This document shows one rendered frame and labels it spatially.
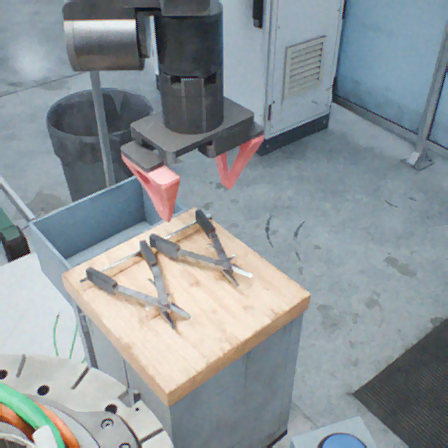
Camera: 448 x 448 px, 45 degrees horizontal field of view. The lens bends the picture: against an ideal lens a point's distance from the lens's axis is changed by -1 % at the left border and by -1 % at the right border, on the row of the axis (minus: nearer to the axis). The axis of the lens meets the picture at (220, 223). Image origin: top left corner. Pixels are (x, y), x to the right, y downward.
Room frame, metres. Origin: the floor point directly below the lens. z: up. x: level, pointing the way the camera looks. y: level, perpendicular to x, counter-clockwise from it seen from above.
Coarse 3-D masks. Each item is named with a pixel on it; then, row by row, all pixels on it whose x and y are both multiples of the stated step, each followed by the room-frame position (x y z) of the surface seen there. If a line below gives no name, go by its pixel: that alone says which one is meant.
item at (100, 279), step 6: (90, 270) 0.41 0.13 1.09; (96, 270) 0.41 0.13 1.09; (90, 276) 0.40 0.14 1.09; (96, 276) 0.40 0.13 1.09; (102, 276) 0.40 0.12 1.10; (108, 276) 0.40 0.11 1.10; (96, 282) 0.40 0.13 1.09; (102, 282) 0.39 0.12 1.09; (108, 282) 0.39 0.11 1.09; (114, 282) 0.39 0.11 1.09; (102, 288) 0.40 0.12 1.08; (108, 288) 0.39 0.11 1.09; (114, 294) 0.39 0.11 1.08
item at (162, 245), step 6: (150, 240) 0.46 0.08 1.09; (156, 240) 0.46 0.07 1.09; (162, 240) 0.46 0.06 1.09; (168, 240) 0.46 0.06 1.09; (150, 246) 0.46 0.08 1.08; (156, 246) 0.46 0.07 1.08; (162, 246) 0.45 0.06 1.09; (168, 246) 0.45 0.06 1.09; (174, 246) 0.45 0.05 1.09; (180, 246) 0.45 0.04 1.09; (162, 252) 0.45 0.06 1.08; (168, 252) 0.45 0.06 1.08; (174, 252) 0.44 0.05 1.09
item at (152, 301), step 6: (114, 288) 0.39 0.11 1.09; (120, 288) 0.39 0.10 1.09; (126, 288) 0.39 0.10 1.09; (120, 294) 0.38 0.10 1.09; (126, 294) 0.38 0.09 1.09; (132, 294) 0.38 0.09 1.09; (138, 294) 0.38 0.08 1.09; (144, 294) 0.38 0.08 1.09; (138, 300) 0.37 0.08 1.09; (144, 300) 0.37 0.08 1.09; (150, 300) 0.37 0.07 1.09; (156, 300) 0.37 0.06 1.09; (156, 306) 0.37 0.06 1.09
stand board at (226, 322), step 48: (192, 240) 0.49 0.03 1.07; (96, 288) 0.41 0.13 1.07; (144, 288) 0.41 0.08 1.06; (192, 288) 0.41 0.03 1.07; (240, 288) 0.41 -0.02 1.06; (288, 288) 0.41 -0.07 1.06; (144, 336) 0.35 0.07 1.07; (192, 336) 0.35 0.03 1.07; (240, 336) 0.35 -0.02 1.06; (192, 384) 0.30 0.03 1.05
